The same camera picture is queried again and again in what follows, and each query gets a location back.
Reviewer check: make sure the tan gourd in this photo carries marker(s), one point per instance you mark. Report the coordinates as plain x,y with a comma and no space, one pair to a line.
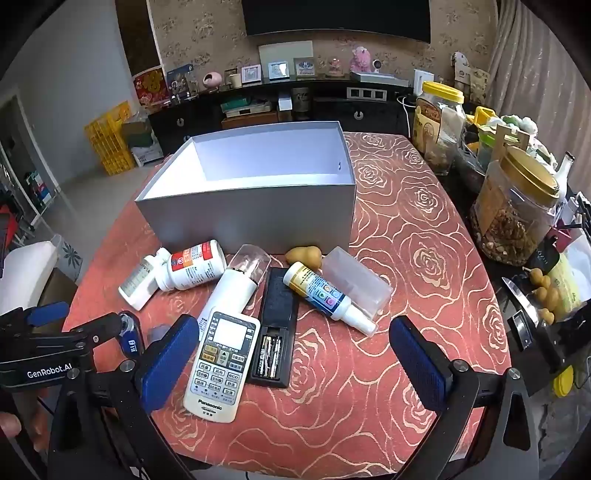
301,256

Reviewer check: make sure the white spray bottle clear cap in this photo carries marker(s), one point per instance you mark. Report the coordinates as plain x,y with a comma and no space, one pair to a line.
233,290

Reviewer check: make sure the small yellow gourd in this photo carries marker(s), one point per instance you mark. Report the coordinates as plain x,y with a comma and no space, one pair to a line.
539,278
545,297
546,315

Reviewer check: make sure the clear plastic case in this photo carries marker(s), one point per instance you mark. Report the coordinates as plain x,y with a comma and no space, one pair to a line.
355,277

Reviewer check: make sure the blue correction tape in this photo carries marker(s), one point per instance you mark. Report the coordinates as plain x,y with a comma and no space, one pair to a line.
130,339

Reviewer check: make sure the beige curtain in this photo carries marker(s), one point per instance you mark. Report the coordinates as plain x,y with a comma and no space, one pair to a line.
540,69

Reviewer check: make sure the black television cabinet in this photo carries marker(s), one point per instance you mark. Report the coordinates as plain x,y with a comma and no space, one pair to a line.
203,121

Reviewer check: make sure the small photo frame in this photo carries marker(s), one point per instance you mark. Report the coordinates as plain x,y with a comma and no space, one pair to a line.
251,74
279,70
305,67

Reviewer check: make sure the small nail polish bottle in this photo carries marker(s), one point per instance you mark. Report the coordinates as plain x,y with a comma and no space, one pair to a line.
159,333

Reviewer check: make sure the yellow blue label spray bottle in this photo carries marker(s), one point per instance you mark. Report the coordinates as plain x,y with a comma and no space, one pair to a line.
314,290

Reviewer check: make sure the black silver appliance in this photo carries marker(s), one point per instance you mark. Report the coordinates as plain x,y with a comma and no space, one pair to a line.
531,318

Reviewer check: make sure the white security camera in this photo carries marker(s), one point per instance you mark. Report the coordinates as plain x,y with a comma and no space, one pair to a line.
377,67

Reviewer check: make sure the green cardboard box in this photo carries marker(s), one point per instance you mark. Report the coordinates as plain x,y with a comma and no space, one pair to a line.
137,134

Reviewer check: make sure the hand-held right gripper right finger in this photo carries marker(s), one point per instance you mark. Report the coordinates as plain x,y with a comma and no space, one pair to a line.
420,364

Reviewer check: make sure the white red-label pill bottle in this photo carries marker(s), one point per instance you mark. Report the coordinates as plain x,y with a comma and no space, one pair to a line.
194,265

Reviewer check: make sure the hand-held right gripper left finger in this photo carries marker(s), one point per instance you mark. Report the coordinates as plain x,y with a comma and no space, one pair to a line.
168,364

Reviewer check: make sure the small white bottle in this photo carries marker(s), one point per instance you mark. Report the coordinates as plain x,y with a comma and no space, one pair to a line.
137,286

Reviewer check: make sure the grey cardboard box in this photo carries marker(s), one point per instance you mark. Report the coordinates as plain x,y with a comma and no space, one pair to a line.
249,217

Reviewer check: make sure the pink round ornament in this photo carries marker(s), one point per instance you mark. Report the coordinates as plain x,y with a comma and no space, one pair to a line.
213,81

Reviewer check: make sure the black gold battery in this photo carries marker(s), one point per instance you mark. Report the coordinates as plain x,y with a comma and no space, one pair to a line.
275,357
262,357

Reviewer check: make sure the beige board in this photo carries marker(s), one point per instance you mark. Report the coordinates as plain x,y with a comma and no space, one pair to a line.
286,53

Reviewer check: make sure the white floral bin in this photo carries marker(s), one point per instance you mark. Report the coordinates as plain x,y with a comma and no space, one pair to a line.
68,256

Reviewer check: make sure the white plastic crate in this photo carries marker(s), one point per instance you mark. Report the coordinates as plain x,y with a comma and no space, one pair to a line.
147,154

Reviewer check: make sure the clear jar yellow lid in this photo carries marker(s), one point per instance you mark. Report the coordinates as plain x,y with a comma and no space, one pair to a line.
438,124

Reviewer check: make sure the yellow plastic crate stack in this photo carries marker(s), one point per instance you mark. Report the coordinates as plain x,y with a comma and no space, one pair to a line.
108,143

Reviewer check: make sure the red gold gift box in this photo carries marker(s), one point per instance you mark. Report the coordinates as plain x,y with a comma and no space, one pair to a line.
150,87

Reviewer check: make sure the clear jar gold lid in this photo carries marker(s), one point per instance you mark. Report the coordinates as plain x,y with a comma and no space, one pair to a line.
512,212

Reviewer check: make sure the black television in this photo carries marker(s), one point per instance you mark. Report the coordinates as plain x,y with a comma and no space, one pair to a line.
337,18

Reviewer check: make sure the white air conditioner remote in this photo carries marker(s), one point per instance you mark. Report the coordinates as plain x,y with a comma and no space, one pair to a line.
217,369

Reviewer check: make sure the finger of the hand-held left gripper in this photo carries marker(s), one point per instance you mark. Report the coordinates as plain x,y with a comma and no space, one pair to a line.
46,314
99,328

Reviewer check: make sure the grey set-top box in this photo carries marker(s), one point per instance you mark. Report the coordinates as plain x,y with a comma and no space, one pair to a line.
378,79

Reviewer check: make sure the black remote control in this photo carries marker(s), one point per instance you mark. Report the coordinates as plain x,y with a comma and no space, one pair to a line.
277,300

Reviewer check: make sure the pink figurine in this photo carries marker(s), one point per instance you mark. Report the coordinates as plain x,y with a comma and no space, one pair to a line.
335,67

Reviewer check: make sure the white cup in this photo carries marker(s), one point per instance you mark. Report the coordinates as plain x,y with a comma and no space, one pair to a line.
234,81

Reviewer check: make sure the pink plush toy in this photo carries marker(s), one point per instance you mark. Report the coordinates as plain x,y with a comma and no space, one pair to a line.
360,59

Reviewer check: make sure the person's left hand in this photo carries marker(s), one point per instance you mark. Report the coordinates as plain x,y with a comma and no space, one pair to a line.
10,425

